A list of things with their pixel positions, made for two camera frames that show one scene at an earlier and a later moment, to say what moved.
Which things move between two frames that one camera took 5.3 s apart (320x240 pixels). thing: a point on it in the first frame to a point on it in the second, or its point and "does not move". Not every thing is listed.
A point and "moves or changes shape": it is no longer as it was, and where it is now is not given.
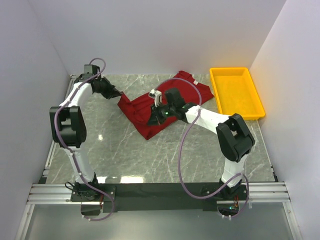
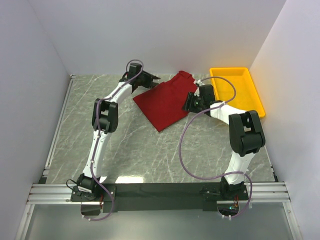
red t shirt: [193, 89] moves or changes shape
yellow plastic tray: [236, 92] does not move
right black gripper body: [167, 111] to [196, 103]
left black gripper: [112, 92] to [150, 84]
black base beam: [143, 197] does not move
